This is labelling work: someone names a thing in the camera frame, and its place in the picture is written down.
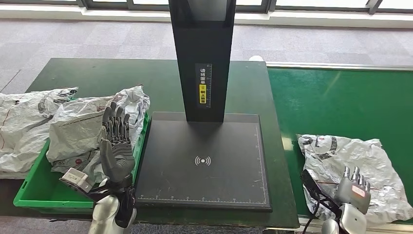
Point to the white parcel bag black print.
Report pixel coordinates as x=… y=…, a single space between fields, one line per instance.
x=371 y=155

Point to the grey crumpled parcel bag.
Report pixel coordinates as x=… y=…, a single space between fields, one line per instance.
x=22 y=129

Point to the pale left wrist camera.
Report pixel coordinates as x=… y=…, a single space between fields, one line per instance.
x=75 y=179

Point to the grey parcel bag red print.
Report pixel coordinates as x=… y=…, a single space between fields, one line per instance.
x=138 y=106

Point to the dark green table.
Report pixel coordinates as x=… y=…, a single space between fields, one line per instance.
x=129 y=77

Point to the dark window frame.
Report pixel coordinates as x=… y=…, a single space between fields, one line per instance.
x=129 y=5

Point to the white window sill ledge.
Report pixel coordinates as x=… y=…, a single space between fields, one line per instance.
x=290 y=19

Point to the white round conveyor knob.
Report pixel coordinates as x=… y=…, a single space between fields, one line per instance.
x=256 y=58

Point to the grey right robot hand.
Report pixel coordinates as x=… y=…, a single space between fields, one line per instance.
x=353 y=193

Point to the silver conveyor frame rail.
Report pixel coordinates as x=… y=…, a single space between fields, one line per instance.
x=284 y=230
x=338 y=65

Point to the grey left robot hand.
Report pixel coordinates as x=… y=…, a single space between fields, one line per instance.
x=117 y=161

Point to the green plastic crate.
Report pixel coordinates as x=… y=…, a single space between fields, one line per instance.
x=35 y=193

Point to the black inbound scanner machine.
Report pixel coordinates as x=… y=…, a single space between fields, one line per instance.
x=180 y=174

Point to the green conveyor belt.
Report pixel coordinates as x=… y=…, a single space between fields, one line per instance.
x=338 y=106

